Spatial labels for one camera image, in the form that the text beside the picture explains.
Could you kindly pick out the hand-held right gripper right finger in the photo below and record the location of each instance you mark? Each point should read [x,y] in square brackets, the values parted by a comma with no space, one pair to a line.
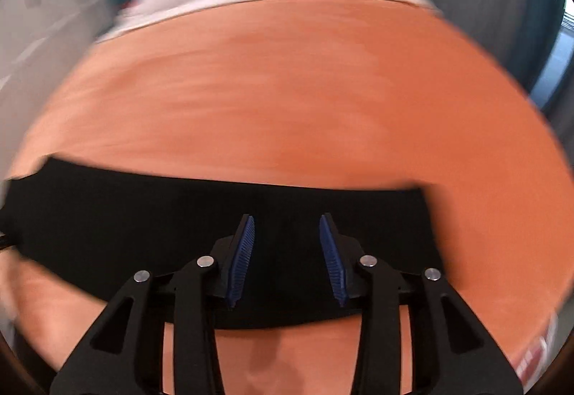
[331,251]

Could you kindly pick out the orange plush blanket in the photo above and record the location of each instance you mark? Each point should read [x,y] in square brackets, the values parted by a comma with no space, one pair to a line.
[287,99]

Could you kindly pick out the black pants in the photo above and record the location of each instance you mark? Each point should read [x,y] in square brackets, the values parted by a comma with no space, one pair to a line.
[134,224]

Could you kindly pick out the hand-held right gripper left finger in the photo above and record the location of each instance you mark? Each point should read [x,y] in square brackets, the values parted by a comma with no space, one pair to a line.
[242,251]

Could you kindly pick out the white panelled wardrobe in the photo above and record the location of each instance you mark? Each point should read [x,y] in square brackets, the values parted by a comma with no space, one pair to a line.
[49,9]

